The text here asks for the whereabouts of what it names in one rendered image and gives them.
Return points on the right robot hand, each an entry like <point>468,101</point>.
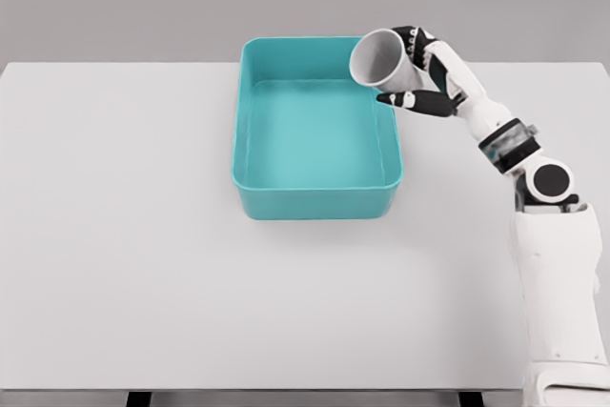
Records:
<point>450,74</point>

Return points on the white paper cup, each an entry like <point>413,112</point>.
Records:
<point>381,61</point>

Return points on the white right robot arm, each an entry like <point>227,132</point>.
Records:
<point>553,235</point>

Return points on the teal plastic basket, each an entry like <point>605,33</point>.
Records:
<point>315,140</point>

